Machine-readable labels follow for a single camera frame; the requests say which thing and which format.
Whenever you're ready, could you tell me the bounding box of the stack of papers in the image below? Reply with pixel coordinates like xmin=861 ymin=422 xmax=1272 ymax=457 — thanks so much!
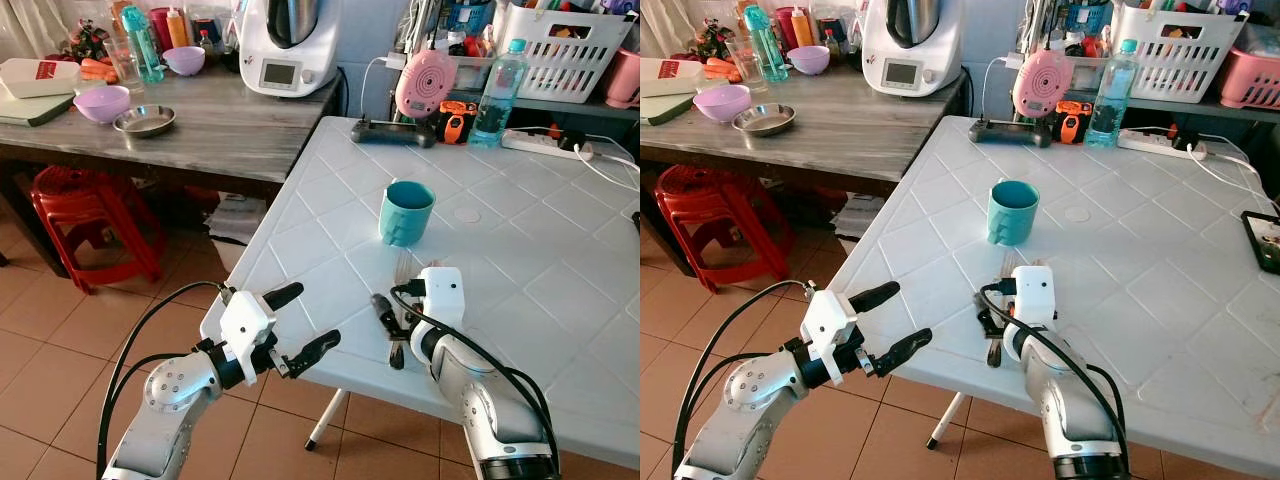
xmin=833 ymin=193 xmax=889 ymax=241
xmin=203 ymin=193 xmax=269 ymax=247

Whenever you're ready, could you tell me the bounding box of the clear drinking glass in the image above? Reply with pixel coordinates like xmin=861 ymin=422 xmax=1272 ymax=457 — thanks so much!
xmin=727 ymin=38 xmax=766 ymax=90
xmin=103 ymin=38 xmax=144 ymax=92

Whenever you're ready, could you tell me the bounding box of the white charger with cable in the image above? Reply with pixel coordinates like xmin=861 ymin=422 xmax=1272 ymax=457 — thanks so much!
xmin=359 ymin=52 xmax=407 ymax=123
xmin=980 ymin=52 xmax=1025 ymax=119

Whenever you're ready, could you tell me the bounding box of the large purple plastic bowl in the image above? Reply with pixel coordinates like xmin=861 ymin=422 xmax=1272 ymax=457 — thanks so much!
xmin=73 ymin=85 xmax=132 ymax=125
xmin=693 ymin=84 xmax=753 ymax=124

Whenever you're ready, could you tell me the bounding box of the red plastic stool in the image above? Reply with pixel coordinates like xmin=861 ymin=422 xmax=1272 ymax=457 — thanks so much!
xmin=29 ymin=165 xmax=168 ymax=295
xmin=654 ymin=165 xmax=793 ymax=294

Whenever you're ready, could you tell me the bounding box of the pink round speaker device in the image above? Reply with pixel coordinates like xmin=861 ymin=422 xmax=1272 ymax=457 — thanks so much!
xmin=395 ymin=48 xmax=459 ymax=121
xmin=1012 ymin=48 xmax=1075 ymax=120

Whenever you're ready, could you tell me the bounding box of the pale green cutting board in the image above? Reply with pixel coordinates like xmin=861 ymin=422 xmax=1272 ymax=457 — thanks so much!
xmin=0 ymin=90 xmax=77 ymax=129
xmin=640 ymin=92 xmax=697 ymax=127

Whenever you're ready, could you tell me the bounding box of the black handheld controller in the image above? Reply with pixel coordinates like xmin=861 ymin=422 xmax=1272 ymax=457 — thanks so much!
xmin=968 ymin=118 xmax=1054 ymax=149
xmin=350 ymin=118 xmax=438 ymax=149

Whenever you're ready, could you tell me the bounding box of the white table leg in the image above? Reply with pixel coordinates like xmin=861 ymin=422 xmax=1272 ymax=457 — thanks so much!
xmin=926 ymin=391 xmax=972 ymax=451
xmin=304 ymin=388 xmax=352 ymax=452

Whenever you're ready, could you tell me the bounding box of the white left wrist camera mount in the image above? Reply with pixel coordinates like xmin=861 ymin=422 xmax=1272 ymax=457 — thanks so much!
xmin=800 ymin=289 xmax=864 ymax=387
xmin=219 ymin=289 xmax=277 ymax=386

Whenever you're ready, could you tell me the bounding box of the black and orange gadget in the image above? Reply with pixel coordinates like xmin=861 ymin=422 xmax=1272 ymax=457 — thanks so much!
xmin=1053 ymin=100 xmax=1094 ymax=145
xmin=437 ymin=100 xmax=479 ymax=146

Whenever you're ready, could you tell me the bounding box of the white box with red label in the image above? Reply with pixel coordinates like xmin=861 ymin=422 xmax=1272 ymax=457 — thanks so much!
xmin=0 ymin=58 xmax=82 ymax=100
xmin=640 ymin=58 xmax=707 ymax=99

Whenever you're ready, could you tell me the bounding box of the stainless steel bowl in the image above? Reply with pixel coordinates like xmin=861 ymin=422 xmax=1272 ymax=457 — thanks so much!
xmin=112 ymin=105 xmax=178 ymax=139
xmin=732 ymin=104 xmax=799 ymax=138

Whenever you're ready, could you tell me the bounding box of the grey wooden side table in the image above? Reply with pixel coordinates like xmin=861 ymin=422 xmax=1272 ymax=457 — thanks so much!
xmin=640 ymin=62 xmax=969 ymax=279
xmin=0 ymin=62 xmax=344 ymax=279

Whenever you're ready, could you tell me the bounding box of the teal ceramic mug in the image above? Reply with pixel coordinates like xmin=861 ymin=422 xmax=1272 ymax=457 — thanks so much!
xmin=987 ymin=180 xmax=1041 ymax=248
xmin=379 ymin=180 xmax=437 ymax=248

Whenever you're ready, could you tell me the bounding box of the white plastic basket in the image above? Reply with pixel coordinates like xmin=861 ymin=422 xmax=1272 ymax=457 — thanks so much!
xmin=490 ymin=3 xmax=634 ymax=105
xmin=1108 ymin=3 xmax=1250 ymax=105

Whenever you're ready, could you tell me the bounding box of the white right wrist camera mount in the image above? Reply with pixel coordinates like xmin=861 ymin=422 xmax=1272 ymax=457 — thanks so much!
xmin=1003 ymin=266 xmax=1059 ymax=333
xmin=414 ymin=266 xmax=467 ymax=333

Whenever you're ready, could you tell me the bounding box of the black flat tray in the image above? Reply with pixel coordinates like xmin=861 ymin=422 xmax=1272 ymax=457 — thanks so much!
xmin=1240 ymin=210 xmax=1280 ymax=277

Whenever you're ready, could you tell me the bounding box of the white power cable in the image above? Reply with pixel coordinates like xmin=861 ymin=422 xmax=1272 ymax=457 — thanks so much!
xmin=1190 ymin=138 xmax=1273 ymax=199
xmin=575 ymin=140 xmax=641 ymax=193

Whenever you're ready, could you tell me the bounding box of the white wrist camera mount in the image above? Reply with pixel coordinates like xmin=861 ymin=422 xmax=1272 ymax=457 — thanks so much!
xmin=1003 ymin=266 xmax=1059 ymax=333
xmin=414 ymin=266 xmax=467 ymax=333
xmin=219 ymin=289 xmax=277 ymax=386
xmin=800 ymin=289 xmax=864 ymax=387

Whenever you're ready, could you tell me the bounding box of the white power strip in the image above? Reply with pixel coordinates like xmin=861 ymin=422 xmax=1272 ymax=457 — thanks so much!
xmin=1117 ymin=128 xmax=1209 ymax=162
xmin=500 ymin=128 xmax=595 ymax=163

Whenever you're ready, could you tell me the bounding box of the small purple plastic bowl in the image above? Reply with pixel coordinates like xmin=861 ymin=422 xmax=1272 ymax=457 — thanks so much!
xmin=161 ymin=46 xmax=207 ymax=78
xmin=787 ymin=45 xmax=832 ymax=77

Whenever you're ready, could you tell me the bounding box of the pink plastic basket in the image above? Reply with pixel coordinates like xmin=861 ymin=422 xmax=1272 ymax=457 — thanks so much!
xmin=1217 ymin=45 xmax=1280 ymax=112
xmin=603 ymin=47 xmax=641 ymax=110

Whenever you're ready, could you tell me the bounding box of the clear plastic water bottle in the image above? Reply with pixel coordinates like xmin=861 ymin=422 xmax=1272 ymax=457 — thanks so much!
xmin=469 ymin=38 xmax=529 ymax=150
xmin=1084 ymin=38 xmax=1142 ymax=150

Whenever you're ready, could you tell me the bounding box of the white kitchen food processor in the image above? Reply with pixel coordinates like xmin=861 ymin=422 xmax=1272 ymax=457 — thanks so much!
xmin=861 ymin=0 xmax=967 ymax=99
xmin=238 ymin=0 xmax=344 ymax=99

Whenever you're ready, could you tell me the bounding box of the teal drinking bottle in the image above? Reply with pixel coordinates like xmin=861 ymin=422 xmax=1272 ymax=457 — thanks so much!
xmin=120 ymin=5 xmax=165 ymax=86
xmin=743 ymin=5 xmax=789 ymax=84

